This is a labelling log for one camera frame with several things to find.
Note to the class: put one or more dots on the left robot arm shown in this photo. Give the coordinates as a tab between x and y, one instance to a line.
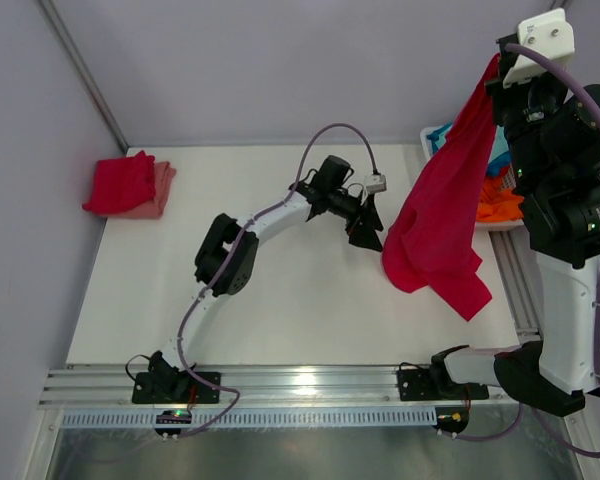
225	261

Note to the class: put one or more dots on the left aluminium corner post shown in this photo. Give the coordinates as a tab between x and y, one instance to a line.
64	38

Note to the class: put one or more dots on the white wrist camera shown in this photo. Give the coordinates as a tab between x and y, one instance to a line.
375	184
549	34

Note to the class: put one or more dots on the aluminium front rail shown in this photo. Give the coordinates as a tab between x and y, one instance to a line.
108	386

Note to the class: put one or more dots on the right black connector board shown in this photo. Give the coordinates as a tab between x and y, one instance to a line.
450	422

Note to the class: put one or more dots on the turquoise t shirt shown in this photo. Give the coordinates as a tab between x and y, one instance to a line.
499	153

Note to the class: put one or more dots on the magenta t shirt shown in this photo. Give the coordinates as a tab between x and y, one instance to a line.
430	242

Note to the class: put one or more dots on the orange t shirt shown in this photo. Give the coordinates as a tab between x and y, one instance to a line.
498	204

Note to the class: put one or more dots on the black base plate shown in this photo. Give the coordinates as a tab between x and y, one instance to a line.
431	382
205	387

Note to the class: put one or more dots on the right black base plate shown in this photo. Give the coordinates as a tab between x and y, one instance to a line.
431	382

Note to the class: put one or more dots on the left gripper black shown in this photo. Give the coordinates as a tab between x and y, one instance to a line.
359	230

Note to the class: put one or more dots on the white plastic basket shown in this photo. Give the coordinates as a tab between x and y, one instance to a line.
489	226

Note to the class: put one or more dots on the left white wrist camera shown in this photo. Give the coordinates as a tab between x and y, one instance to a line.
375	184

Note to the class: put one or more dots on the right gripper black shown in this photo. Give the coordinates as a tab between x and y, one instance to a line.
500	94

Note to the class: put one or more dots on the folded red t shirt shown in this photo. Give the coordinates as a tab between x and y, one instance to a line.
121	184

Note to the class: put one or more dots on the left black connector board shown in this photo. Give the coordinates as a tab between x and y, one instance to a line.
170	424

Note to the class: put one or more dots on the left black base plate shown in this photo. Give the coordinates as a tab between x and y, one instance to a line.
205	387

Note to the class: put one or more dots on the black connector board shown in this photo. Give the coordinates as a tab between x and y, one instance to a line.
170	424
450	422

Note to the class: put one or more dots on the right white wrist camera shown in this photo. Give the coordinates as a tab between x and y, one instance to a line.
549	34

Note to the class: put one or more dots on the slotted white cable duct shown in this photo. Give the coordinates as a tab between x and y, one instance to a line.
249	418

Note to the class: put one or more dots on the blue t shirt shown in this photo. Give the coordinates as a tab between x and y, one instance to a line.
493	170

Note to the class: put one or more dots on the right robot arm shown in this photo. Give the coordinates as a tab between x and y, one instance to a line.
553	132

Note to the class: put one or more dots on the folded salmon pink t shirt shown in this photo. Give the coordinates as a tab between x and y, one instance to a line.
154	209

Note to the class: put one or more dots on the right aluminium corner post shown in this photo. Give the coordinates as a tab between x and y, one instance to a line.
564	4

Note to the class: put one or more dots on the aluminium corner post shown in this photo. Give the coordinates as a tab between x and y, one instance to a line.
64	38
564	4

